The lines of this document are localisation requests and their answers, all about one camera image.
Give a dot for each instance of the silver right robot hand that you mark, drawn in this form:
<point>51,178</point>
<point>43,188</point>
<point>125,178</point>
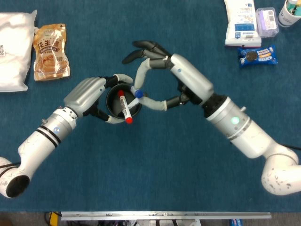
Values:
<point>190,75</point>

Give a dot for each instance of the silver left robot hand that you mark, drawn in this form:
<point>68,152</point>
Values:
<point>84,94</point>

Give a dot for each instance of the black mesh pen cup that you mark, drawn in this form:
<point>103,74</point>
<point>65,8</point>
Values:
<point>113,106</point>

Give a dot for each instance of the red cap whiteboard marker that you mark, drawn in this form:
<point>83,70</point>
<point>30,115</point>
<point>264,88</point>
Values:
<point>125,108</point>

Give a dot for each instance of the black cap whiteboard marker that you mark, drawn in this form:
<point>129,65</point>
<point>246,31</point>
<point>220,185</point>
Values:
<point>134,103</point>

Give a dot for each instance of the blue cap whiteboard marker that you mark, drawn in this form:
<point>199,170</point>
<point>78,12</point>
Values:
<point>139,93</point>

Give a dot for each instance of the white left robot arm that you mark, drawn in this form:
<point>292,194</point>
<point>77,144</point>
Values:
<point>42,136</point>

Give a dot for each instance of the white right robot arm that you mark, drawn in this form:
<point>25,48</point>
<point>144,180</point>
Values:
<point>247,131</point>

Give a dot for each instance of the orange peanut snack pouch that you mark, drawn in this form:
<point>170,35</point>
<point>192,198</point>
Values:
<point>50,54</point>

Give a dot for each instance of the blue cookie pack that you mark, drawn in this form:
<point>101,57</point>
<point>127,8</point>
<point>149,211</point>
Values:
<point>258,56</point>

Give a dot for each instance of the white blue tissue pack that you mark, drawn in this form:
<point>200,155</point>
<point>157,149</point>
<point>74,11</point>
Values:
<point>242,23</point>

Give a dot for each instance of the white plastic bag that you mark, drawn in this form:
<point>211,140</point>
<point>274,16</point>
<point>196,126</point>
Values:
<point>14,51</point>

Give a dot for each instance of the clear box purple contents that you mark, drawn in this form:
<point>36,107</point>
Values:
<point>266,23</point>

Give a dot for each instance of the blue felt table cloth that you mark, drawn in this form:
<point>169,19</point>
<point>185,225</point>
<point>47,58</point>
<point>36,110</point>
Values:
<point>164,169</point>

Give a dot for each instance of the white paper cup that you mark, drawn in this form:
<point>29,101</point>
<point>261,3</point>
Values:
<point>288,20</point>

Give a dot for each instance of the white green tube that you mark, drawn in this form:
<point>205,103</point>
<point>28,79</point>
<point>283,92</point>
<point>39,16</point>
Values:
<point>292,2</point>

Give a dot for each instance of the yellow plastic item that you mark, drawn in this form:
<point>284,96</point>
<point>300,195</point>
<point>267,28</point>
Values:
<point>54,219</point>

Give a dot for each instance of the blue white packet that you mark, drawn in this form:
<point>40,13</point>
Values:
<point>235,222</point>

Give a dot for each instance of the aluminium table edge rail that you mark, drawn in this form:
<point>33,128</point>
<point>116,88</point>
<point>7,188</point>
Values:
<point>164,214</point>

